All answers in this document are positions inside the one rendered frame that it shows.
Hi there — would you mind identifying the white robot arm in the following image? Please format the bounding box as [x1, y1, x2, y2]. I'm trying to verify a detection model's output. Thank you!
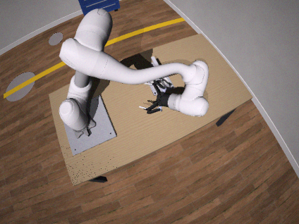
[59, 8, 209, 138]

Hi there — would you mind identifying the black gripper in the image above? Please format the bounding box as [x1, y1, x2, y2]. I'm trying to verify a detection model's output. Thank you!
[139, 80, 171, 114]

